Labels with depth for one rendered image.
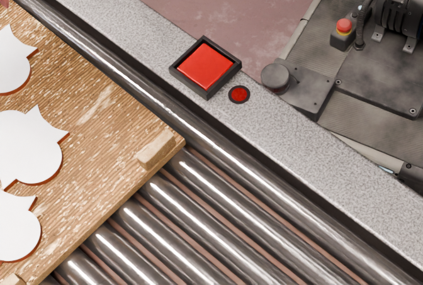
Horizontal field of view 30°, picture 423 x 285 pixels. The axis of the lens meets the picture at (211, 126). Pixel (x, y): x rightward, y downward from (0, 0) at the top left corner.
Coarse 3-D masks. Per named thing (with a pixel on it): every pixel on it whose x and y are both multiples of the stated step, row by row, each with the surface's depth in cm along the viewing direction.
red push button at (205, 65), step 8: (200, 48) 116; (208, 48) 115; (192, 56) 115; (200, 56) 115; (208, 56) 115; (216, 56) 115; (184, 64) 114; (192, 64) 114; (200, 64) 114; (208, 64) 114; (216, 64) 114; (224, 64) 114; (232, 64) 114; (184, 72) 114; (192, 72) 114; (200, 72) 113; (208, 72) 113; (216, 72) 113; (224, 72) 113; (192, 80) 113; (200, 80) 113; (208, 80) 113; (216, 80) 113; (208, 88) 112
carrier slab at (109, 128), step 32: (32, 32) 119; (32, 64) 116; (64, 64) 116; (0, 96) 114; (32, 96) 113; (64, 96) 113; (96, 96) 112; (128, 96) 112; (64, 128) 110; (96, 128) 109; (128, 128) 109; (160, 128) 108; (64, 160) 107; (96, 160) 107; (128, 160) 106; (160, 160) 106; (32, 192) 105; (64, 192) 105; (96, 192) 104; (128, 192) 104; (64, 224) 102; (96, 224) 102; (32, 256) 101; (64, 256) 101
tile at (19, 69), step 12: (0, 36) 118; (12, 36) 118; (0, 48) 117; (12, 48) 117; (24, 48) 116; (36, 48) 116; (0, 60) 116; (12, 60) 116; (24, 60) 115; (0, 72) 115; (12, 72) 114; (24, 72) 114; (0, 84) 114; (12, 84) 113; (24, 84) 114
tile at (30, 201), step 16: (0, 192) 105; (0, 208) 103; (16, 208) 103; (0, 224) 102; (16, 224) 102; (32, 224) 102; (0, 240) 101; (16, 240) 101; (32, 240) 101; (0, 256) 100; (16, 256) 100
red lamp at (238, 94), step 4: (240, 88) 113; (232, 92) 113; (236, 92) 113; (240, 92) 113; (244, 92) 113; (232, 96) 112; (236, 96) 112; (240, 96) 112; (244, 96) 112; (236, 100) 112; (240, 100) 112
